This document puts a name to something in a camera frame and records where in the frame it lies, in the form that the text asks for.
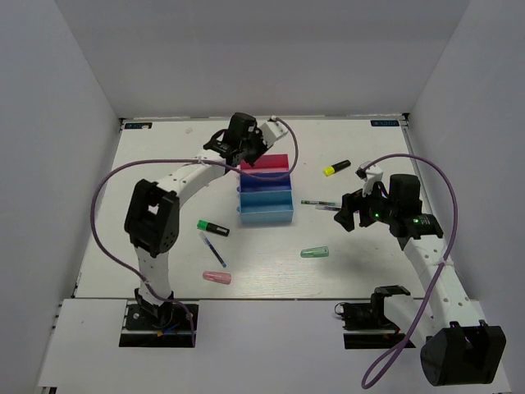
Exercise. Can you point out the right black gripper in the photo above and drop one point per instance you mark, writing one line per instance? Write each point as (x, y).
(352, 203)

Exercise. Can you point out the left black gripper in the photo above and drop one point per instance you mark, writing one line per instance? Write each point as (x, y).
(257, 135)

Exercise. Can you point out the yellow highlighter marker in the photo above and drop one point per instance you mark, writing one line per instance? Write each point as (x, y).
(337, 167)

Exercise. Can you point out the green highlighter marker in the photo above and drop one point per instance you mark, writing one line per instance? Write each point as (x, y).
(213, 228)

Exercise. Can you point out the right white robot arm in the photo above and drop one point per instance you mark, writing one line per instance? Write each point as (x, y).
(457, 346)

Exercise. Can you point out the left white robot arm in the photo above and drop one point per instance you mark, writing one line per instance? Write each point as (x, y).
(153, 217)

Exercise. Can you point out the red container bin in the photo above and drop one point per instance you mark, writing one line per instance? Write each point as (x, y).
(268, 163)

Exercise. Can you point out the dark blue container bin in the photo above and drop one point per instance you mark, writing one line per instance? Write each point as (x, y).
(264, 182)

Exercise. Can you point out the purple pen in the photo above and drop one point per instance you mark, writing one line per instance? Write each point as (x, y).
(328, 208)

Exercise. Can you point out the light blue container bin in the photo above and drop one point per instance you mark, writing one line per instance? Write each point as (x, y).
(266, 207)

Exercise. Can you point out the green patterned pen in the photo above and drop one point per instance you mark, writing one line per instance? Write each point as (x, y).
(319, 202)

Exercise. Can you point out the blue pen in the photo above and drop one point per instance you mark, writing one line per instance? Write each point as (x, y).
(214, 251)

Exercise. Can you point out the right blue table label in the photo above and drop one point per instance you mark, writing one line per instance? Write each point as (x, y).
(384, 123)

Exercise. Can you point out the blue table label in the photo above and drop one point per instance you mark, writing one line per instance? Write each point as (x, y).
(138, 125)
(384, 123)

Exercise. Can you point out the left blue table label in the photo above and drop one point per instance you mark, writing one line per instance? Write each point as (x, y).
(138, 125)

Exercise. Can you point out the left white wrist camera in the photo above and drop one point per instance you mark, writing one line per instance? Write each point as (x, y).
(272, 131)

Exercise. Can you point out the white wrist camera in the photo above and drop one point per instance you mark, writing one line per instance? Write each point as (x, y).
(272, 131)
(370, 174)

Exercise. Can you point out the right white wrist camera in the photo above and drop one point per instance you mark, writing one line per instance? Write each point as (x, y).
(370, 174)

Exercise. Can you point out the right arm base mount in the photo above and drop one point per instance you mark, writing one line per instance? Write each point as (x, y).
(362, 331)

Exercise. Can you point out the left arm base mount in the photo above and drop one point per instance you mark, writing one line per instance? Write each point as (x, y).
(141, 329)

